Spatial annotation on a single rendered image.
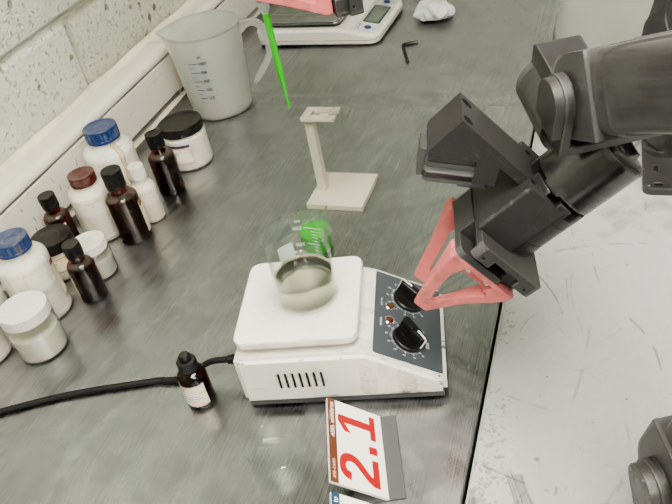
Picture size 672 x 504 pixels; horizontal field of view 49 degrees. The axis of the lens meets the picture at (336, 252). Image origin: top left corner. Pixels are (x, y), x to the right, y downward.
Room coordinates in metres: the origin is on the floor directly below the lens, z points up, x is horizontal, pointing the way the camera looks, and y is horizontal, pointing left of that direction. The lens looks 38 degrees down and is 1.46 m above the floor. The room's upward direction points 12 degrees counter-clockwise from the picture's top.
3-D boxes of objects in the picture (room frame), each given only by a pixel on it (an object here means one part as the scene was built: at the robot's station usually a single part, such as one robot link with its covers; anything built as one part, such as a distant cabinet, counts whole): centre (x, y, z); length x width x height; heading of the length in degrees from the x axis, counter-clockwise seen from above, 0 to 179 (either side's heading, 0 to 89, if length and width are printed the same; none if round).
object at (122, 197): (0.86, 0.26, 0.95); 0.04 x 0.04 x 0.11
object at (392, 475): (0.41, 0.01, 0.92); 0.09 x 0.06 x 0.04; 175
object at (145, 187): (0.90, 0.24, 0.94); 0.03 x 0.03 x 0.09
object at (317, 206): (0.75, 0.02, 0.93); 0.04 x 0.04 x 0.06
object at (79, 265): (0.74, 0.31, 0.94); 0.03 x 0.03 x 0.08
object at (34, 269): (0.73, 0.37, 0.96); 0.06 x 0.06 x 0.11
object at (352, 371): (0.55, 0.02, 0.94); 0.22 x 0.13 x 0.08; 78
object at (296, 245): (0.55, 0.03, 1.03); 0.07 x 0.06 x 0.08; 68
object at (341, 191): (0.85, -0.03, 0.96); 0.08 x 0.08 x 0.13; 65
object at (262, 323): (0.55, 0.04, 0.98); 0.12 x 0.12 x 0.01; 78
